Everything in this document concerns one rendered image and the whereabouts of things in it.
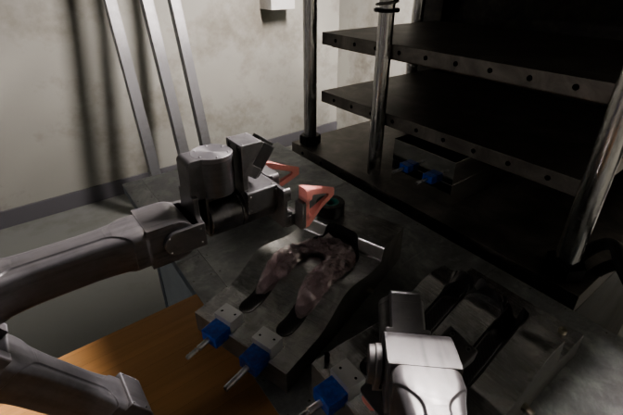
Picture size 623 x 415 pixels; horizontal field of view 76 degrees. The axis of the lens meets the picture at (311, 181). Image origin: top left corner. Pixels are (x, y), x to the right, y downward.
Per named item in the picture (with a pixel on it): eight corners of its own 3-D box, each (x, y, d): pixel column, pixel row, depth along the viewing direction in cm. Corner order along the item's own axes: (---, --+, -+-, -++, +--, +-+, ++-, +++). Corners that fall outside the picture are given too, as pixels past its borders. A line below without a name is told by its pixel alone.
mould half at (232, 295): (286, 393, 76) (285, 354, 71) (197, 329, 90) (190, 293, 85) (400, 258, 112) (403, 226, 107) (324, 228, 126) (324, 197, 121)
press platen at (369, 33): (614, 106, 92) (621, 84, 90) (322, 44, 170) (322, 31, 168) (704, 66, 131) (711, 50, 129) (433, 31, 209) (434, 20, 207)
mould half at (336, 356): (418, 530, 58) (431, 480, 51) (311, 395, 76) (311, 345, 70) (575, 355, 84) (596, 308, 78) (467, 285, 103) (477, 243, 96)
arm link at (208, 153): (215, 137, 59) (131, 156, 52) (244, 156, 53) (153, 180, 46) (222, 205, 64) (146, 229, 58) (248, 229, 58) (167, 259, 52)
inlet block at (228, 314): (197, 374, 77) (193, 355, 74) (180, 361, 79) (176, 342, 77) (245, 331, 86) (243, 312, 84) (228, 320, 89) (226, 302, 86)
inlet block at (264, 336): (236, 406, 71) (234, 386, 69) (217, 391, 74) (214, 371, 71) (283, 356, 81) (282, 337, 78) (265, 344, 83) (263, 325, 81)
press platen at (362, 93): (579, 198, 104) (586, 182, 102) (321, 101, 182) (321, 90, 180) (672, 136, 143) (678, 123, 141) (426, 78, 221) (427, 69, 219)
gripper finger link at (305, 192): (315, 161, 67) (268, 176, 62) (344, 177, 62) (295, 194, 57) (314, 196, 70) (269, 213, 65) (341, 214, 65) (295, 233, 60)
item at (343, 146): (572, 313, 104) (578, 296, 101) (292, 152, 196) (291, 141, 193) (675, 211, 148) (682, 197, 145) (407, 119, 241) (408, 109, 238)
